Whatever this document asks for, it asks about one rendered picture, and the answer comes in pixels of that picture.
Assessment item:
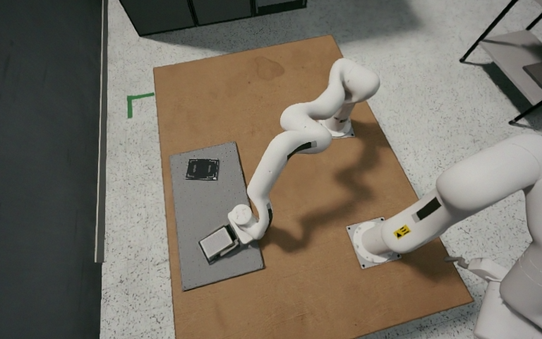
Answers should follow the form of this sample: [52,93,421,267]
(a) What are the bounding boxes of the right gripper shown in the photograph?
[209,212,254,256]

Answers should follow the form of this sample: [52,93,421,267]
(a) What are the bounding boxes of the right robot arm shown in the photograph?
[231,58,380,239]

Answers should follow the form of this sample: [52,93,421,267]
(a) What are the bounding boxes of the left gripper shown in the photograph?
[443,256,509,283]

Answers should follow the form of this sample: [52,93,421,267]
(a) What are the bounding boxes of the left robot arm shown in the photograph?
[354,134,542,339]

